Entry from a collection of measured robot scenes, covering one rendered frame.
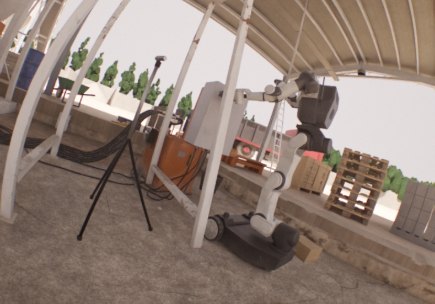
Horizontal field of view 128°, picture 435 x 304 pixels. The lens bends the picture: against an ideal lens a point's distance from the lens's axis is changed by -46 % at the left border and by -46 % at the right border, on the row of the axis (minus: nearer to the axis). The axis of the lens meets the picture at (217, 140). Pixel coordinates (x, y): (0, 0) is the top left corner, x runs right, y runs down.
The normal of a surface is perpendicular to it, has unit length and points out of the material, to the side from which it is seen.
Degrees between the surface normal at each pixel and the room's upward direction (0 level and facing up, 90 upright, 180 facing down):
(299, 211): 91
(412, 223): 90
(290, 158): 115
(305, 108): 101
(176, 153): 90
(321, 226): 89
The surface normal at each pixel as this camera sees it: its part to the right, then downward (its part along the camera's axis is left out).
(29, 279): 0.35, -0.94
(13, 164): 0.58, 0.04
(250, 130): 0.04, 0.00
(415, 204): -0.86, -0.32
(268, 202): -0.69, -0.26
